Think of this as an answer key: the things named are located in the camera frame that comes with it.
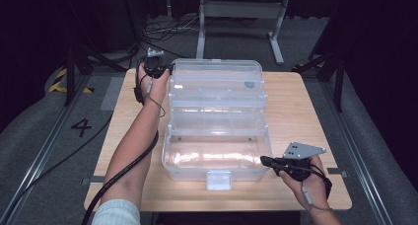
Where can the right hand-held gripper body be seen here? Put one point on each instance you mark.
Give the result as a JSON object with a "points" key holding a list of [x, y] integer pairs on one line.
{"points": [[297, 167]]}

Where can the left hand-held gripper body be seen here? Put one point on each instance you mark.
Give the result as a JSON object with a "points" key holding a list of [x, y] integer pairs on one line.
{"points": [[154, 65]]}

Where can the clear plastic storage box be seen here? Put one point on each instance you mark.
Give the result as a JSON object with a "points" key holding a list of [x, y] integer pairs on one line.
{"points": [[217, 129]]}

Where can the person's left hand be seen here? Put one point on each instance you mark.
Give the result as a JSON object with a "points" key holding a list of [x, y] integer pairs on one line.
{"points": [[157, 88]]}

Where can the person's right hand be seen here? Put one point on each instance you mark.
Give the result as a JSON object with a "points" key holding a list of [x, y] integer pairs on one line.
{"points": [[317, 185]]}

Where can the grey tape strip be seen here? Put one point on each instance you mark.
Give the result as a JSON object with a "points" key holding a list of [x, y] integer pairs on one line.
{"points": [[93, 180], [336, 172]]}

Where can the black tripod stand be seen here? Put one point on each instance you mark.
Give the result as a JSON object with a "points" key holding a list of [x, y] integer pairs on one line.
{"points": [[70, 73]]}

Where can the black metal stand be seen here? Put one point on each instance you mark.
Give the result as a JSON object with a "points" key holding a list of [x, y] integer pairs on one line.
{"points": [[338, 77]]}

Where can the yellow black floor tape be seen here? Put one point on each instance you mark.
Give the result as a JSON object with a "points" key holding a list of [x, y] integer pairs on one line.
{"points": [[55, 85]]}

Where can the person's light sleeve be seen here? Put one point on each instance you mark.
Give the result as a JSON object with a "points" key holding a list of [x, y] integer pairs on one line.
{"points": [[116, 213]]}

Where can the metal floor rail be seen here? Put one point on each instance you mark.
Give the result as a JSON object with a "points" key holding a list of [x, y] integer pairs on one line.
{"points": [[39, 159], [374, 192]]}

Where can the grey metal table frame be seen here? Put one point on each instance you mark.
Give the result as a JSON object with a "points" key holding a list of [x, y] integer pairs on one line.
{"points": [[241, 9]]}

